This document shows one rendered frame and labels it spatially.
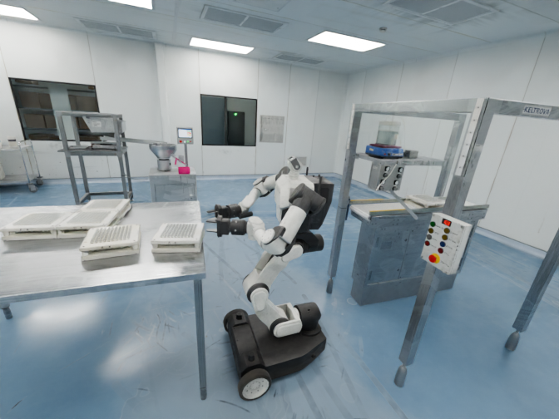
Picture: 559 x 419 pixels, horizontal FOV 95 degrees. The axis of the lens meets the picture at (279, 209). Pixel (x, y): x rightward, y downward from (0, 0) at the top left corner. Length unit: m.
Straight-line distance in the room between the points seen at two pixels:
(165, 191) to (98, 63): 3.55
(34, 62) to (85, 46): 0.91
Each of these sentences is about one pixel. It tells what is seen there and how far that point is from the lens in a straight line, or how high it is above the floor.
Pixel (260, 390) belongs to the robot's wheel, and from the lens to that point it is 1.91.
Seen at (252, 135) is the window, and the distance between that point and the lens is 6.98.
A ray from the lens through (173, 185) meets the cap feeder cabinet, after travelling 3.97.
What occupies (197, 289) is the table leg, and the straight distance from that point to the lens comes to 1.38.
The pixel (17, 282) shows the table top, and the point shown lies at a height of 0.90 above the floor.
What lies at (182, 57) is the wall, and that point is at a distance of 6.76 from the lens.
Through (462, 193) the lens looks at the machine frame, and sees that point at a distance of 1.51.
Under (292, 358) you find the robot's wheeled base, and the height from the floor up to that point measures 0.17.
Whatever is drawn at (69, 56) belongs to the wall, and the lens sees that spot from 6.90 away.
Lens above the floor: 1.61
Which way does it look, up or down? 20 degrees down
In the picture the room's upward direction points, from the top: 4 degrees clockwise
